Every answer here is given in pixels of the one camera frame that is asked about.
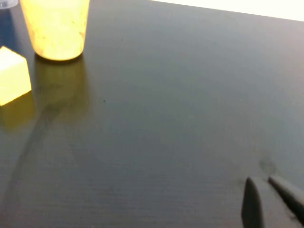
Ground blue taped paper cup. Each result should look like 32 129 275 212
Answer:
0 0 19 10

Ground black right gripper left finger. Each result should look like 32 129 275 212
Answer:
241 177 265 228

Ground yellow plastic cup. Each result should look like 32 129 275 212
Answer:
19 0 91 60

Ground yellow cube with chipped corner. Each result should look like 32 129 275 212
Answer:
0 46 32 106

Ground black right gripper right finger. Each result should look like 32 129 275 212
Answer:
268 175 304 226

